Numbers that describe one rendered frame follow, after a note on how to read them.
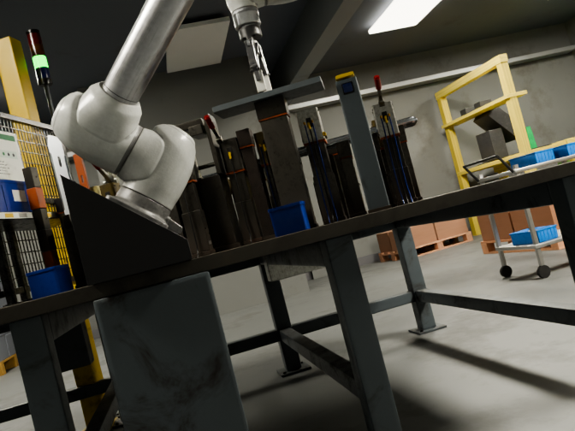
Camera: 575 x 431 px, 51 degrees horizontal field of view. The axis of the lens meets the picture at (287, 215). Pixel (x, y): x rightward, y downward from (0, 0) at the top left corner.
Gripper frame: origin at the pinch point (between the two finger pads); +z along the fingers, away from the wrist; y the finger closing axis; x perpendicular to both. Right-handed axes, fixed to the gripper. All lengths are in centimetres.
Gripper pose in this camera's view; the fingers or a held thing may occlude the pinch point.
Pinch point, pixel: (263, 85)
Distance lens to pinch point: 204.8
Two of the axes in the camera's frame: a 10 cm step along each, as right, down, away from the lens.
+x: -9.4, 2.5, 2.2
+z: 2.5, 9.7, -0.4
